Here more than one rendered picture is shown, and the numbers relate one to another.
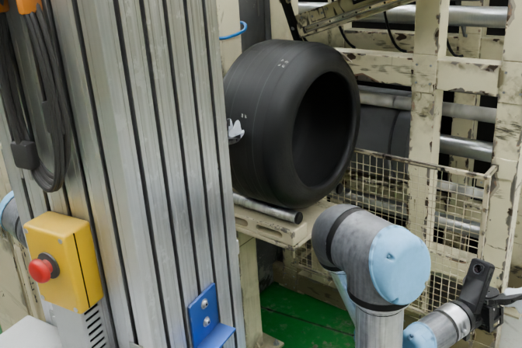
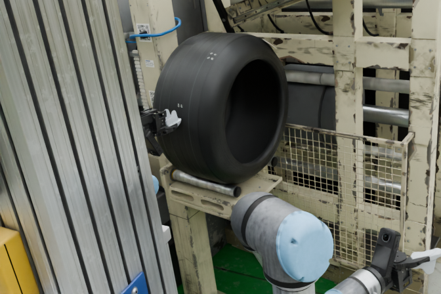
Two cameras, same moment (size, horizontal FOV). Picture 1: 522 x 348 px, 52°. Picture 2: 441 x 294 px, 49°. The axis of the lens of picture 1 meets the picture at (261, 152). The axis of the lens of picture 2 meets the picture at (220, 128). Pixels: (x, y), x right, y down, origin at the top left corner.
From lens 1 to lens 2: 0.11 m
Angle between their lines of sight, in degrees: 1
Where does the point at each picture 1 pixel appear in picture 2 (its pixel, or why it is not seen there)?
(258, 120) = (192, 109)
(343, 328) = not seen: hidden behind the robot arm
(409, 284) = (314, 264)
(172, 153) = (89, 165)
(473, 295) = (382, 261)
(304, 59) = (230, 50)
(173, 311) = not seen: outside the picture
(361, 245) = (270, 231)
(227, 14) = (161, 12)
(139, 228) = (62, 236)
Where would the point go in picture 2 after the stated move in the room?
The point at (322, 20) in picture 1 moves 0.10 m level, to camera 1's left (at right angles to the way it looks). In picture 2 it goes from (249, 11) to (226, 14)
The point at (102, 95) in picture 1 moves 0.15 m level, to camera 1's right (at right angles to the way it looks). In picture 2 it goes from (14, 125) to (122, 111)
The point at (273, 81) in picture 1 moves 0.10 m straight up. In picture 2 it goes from (204, 73) to (200, 44)
